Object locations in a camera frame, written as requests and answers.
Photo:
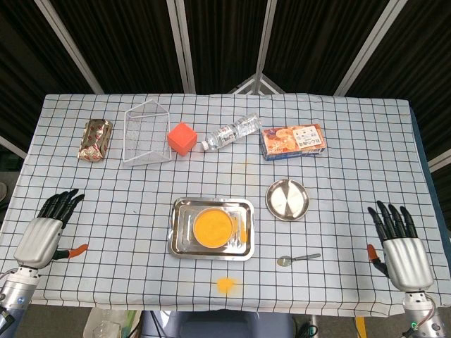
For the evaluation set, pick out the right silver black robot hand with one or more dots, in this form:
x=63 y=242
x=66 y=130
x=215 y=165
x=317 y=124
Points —
x=407 y=262

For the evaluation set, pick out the small metal spoon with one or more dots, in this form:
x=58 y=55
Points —
x=283 y=262

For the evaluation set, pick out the clear plastic bag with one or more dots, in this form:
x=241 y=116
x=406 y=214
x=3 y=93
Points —
x=105 y=324

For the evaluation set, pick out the white bowl of orange powder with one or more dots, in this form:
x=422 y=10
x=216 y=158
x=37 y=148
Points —
x=213 y=227

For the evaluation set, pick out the rectangular steel tray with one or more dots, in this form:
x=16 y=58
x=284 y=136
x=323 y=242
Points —
x=176 y=246

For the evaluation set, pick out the dark folding screen white frame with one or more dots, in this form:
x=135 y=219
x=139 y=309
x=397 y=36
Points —
x=229 y=35

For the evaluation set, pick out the blue checkered tablecloth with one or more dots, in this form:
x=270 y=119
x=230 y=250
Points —
x=141 y=211

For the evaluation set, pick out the clear plastic water bottle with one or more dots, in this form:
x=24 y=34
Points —
x=229 y=133

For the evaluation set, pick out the round steel plate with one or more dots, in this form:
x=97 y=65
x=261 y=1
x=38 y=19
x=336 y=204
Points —
x=287 y=200

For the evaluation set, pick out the gold snack packet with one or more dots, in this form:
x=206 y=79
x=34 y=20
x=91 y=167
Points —
x=95 y=141

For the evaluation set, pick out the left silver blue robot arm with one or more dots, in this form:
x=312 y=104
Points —
x=14 y=292

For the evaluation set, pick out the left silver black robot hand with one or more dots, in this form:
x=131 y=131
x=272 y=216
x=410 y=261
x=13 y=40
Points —
x=37 y=239

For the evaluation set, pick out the orange cube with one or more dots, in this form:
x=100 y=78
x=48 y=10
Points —
x=181 y=139

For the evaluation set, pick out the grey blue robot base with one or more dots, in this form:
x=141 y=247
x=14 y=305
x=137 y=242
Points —
x=218 y=325

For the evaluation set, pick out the orange blue food box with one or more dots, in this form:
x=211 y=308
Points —
x=292 y=142

